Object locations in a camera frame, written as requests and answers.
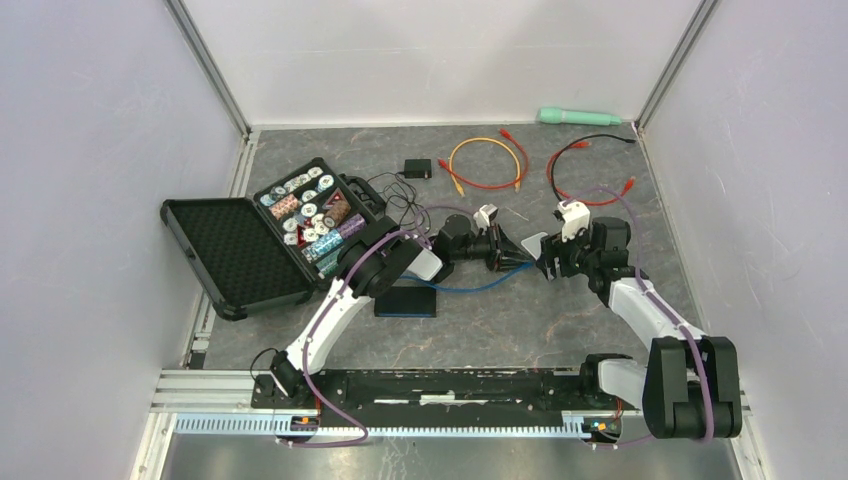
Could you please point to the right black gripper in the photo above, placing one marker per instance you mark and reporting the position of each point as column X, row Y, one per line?
column 552, row 247

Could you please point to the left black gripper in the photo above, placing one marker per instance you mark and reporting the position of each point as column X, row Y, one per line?
column 504, row 254

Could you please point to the white plastic box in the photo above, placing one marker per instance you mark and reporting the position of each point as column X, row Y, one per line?
column 533, row 245

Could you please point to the black network switch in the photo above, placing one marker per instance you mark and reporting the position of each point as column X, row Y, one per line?
column 407, row 302

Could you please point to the black power adapter with cord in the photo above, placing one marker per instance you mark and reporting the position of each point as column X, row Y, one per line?
column 395, row 189

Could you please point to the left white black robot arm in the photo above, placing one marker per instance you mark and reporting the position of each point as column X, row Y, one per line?
column 369, row 266

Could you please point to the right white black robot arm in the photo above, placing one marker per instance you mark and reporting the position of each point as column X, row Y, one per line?
column 689, row 388

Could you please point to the black poker chip case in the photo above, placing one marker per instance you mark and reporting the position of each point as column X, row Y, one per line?
column 276, row 247

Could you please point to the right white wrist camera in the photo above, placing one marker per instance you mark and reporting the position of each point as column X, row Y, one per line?
column 575, row 217

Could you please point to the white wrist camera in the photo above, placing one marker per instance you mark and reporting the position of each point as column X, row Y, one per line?
column 485, row 215
column 575, row 217

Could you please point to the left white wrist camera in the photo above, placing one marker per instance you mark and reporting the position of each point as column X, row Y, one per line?
column 485, row 215

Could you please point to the white slotted cable duct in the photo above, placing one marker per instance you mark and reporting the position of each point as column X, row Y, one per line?
column 285, row 426

